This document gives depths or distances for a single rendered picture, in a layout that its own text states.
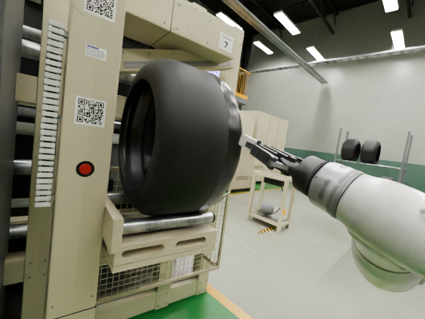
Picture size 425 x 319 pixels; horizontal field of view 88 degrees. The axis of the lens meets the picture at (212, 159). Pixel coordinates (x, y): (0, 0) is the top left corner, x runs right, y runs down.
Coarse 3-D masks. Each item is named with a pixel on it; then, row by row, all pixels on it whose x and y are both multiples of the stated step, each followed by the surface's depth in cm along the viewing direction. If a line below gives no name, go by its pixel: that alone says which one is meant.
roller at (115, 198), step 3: (108, 195) 87; (111, 195) 88; (114, 195) 89; (117, 195) 89; (120, 195) 90; (123, 195) 91; (111, 198) 87; (114, 198) 88; (117, 198) 89; (120, 198) 89; (123, 198) 90; (111, 201) 87; (114, 201) 88; (117, 201) 89; (120, 201) 89; (123, 201) 90; (126, 201) 91
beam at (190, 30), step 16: (128, 0) 85; (144, 0) 89; (160, 0) 92; (176, 0) 96; (128, 16) 89; (144, 16) 90; (160, 16) 93; (176, 16) 97; (192, 16) 102; (208, 16) 106; (128, 32) 104; (144, 32) 101; (160, 32) 99; (176, 32) 99; (192, 32) 103; (208, 32) 108; (224, 32) 113; (160, 48) 118; (176, 48) 114; (192, 48) 112; (208, 48) 109
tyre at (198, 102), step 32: (160, 64) 68; (128, 96) 86; (160, 96) 62; (192, 96) 61; (224, 96) 69; (128, 128) 99; (160, 128) 60; (192, 128) 59; (224, 128) 65; (128, 160) 99; (160, 160) 60; (192, 160) 60; (224, 160) 66; (128, 192) 78; (160, 192) 63; (192, 192) 66; (224, 192) 75
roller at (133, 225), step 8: (152, 216) 71; (160, 216) 72; (168, 216) 73; (176, 216) 74; (184, 216) 76; (192, 216) 78; (200, 216) 80; (208, 216) 81; (128, 224) 65; (136, 224) 66; (144, 224) 67; (152, 224) 69; (160, 224) 70; (168, 224) 72; (176, 224) 74; (184, 224) 76; (192, 224) 78; (128, 232) 65; (136, 232) 67
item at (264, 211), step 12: (252, 180) 358; (264, 180) 351; (276, 180) 336; (288, 180) 318; (252, 192) 357; (264, 204) 353; (264, 216) 345; (276, 216) 353; (288, 216) 344; (276, 228) 326
